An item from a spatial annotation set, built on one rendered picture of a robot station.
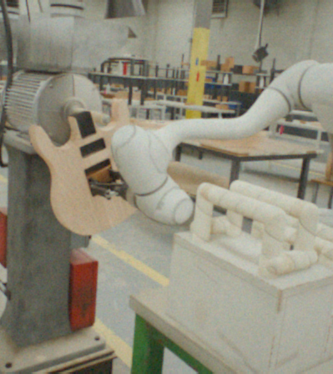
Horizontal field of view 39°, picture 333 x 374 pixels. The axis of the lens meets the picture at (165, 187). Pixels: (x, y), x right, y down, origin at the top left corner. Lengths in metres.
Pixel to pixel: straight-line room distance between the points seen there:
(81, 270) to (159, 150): 0.95
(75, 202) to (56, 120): 0.30
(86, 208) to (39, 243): 0.41
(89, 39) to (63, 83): 0.32
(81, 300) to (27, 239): 0.38
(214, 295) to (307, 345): 0.17
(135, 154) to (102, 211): 0.48
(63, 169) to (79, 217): 0.17
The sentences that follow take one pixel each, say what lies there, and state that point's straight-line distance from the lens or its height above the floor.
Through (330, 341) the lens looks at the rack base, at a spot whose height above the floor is 0.97.
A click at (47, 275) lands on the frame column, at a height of 0.58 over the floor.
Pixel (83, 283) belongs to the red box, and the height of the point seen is 0.53.
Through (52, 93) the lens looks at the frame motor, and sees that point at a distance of 1.62.
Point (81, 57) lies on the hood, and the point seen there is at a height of 1.43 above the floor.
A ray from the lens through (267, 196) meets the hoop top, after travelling 0.85.
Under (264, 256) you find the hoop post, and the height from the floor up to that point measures 1.13.
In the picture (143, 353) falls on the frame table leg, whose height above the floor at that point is 0.81.
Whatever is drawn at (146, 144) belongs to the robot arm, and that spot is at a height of 1.23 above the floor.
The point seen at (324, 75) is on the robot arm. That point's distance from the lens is 1.37.
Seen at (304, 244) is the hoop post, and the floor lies 1.15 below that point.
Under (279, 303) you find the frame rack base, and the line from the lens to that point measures 0.74.
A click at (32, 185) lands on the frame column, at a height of 0.96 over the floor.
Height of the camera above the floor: 1.39
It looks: 13 degrees down
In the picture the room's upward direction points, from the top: 5 degrees clockwise
